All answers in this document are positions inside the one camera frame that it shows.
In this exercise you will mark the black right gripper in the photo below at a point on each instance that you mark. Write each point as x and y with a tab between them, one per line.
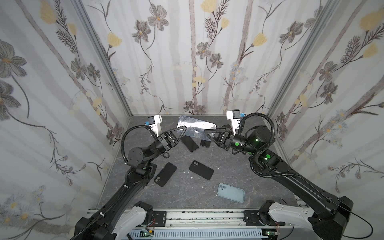
225	139

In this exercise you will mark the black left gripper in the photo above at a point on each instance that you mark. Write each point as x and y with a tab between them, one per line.
166	141

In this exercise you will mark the black phone case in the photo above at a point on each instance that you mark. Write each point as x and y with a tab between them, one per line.
201	170
165	174

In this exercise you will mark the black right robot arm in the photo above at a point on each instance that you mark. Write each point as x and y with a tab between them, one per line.
327	215

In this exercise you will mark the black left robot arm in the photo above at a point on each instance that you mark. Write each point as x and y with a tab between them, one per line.
111	222

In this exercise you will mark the black phone purple edge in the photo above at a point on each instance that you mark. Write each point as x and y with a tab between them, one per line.
189	143

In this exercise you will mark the light blue phone case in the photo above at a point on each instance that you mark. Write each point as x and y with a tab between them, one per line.
231	193

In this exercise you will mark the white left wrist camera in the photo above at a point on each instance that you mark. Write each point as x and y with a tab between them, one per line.
154	122

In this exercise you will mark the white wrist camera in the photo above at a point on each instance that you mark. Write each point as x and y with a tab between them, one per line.
235	116
154	122

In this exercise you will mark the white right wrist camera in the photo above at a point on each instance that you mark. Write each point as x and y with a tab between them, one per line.
235	116

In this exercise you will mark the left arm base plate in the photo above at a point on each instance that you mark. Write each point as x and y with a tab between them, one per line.
156	219

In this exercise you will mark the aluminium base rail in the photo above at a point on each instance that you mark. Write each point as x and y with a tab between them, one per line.
226	219

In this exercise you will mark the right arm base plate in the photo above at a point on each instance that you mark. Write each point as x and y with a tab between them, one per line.
252	218

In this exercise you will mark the white slotted cable duct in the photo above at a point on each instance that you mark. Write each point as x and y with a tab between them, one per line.
200	234

